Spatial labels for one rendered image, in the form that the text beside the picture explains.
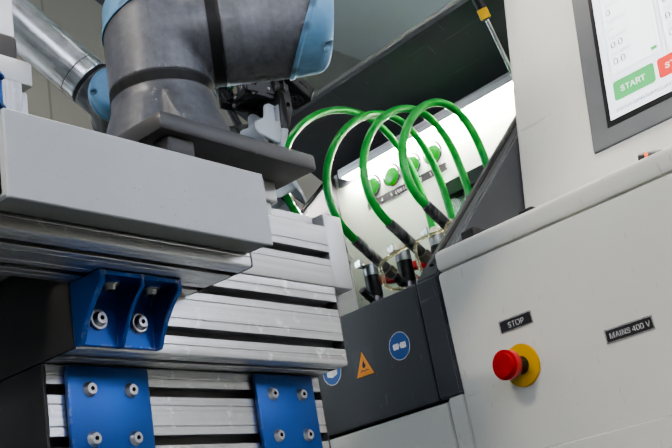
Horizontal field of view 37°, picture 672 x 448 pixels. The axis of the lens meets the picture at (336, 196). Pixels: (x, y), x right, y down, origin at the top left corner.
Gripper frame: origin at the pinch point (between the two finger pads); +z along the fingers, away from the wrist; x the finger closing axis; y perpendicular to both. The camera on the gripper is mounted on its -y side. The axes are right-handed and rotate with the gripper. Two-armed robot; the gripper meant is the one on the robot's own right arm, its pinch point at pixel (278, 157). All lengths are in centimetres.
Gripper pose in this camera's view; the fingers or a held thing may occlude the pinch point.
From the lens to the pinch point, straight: 155.5
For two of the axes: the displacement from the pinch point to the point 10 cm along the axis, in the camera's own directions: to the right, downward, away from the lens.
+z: 1.7, 9.2, -3.5
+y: -7.2, -1.2, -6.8
